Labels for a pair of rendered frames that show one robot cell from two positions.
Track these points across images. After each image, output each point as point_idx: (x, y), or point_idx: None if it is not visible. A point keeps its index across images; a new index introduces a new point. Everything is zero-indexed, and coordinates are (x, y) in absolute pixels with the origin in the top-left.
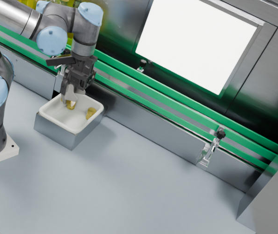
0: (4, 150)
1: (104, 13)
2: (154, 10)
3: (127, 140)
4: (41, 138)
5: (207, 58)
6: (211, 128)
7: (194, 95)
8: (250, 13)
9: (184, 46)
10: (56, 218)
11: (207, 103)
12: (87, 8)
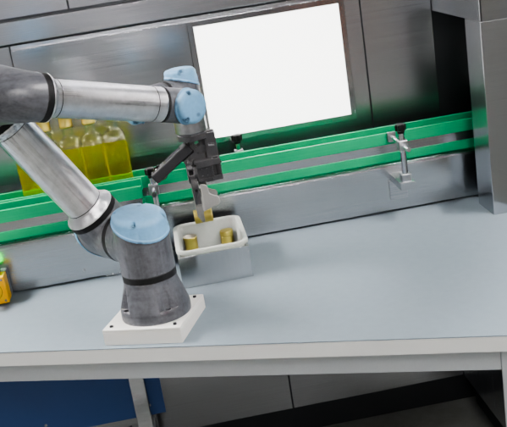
0: (192, 302)
1: None
2: (205, 66)
3: (295, 238)
4: (205, 287)
5: (307, 79)
6: (381, 145)
7: None
8: None
9: (271, 83)
10: (323, 309)
11: None
12: (179, 69)
